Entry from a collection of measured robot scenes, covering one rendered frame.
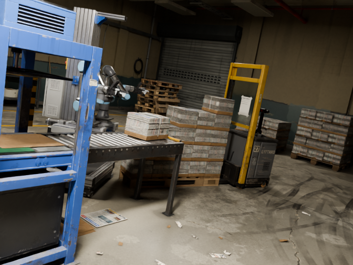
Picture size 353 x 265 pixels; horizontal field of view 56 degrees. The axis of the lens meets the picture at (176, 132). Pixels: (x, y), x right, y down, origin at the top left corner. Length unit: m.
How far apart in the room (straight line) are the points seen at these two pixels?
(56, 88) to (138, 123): 1.18
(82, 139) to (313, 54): 8.94
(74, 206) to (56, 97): 1.85
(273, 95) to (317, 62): 1.56
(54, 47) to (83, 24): 1.91
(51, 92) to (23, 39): 2.07
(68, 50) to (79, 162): 0.74
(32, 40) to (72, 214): 1.19
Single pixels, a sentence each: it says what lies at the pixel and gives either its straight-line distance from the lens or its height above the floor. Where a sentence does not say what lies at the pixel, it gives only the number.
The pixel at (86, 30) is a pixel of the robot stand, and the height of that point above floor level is 1.80.
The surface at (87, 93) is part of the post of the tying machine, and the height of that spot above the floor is 1.24.
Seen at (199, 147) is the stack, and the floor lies 0.57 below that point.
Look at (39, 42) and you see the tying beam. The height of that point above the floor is 1.50.
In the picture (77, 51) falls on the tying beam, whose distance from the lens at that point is 2.20.
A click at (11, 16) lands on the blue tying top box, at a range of 2.20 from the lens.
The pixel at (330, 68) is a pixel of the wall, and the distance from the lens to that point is 10.38.
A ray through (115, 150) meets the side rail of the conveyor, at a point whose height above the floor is 0.78.
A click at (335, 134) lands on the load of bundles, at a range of 8.54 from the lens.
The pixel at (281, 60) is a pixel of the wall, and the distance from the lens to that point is 10.87.
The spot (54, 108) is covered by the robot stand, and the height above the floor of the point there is 0.88.
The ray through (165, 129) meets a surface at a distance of 3.46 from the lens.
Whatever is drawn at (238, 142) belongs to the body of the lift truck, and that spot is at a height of 0.64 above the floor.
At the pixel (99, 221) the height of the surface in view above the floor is 0.01.
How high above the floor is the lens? 1.43
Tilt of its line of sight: 9 degrees down
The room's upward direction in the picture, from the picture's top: 10 degrees clockwise
